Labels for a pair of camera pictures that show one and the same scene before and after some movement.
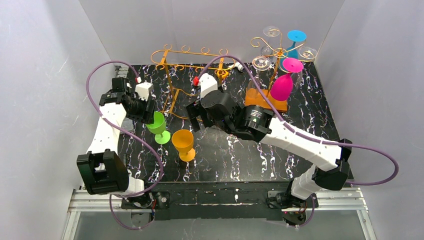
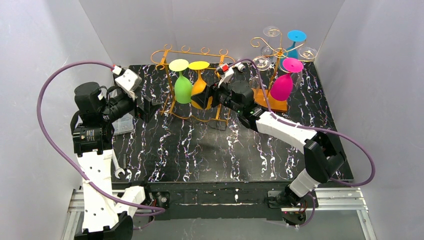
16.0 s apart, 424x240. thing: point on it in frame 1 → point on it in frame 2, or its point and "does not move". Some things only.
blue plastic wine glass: x=295 y=36 does not move
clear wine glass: x=271 y=31 does not move
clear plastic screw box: x=128 y=124 does not move
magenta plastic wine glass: x=281 y=88 does not move
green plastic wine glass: x=158 y=127 → x=183 y=87
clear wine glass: x=306 y=52 does not move
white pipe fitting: x=239 y=65 does not move
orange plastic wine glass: x=182 y=140 → x=199 y=83
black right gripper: x=198 y=110 → x=205 y=98
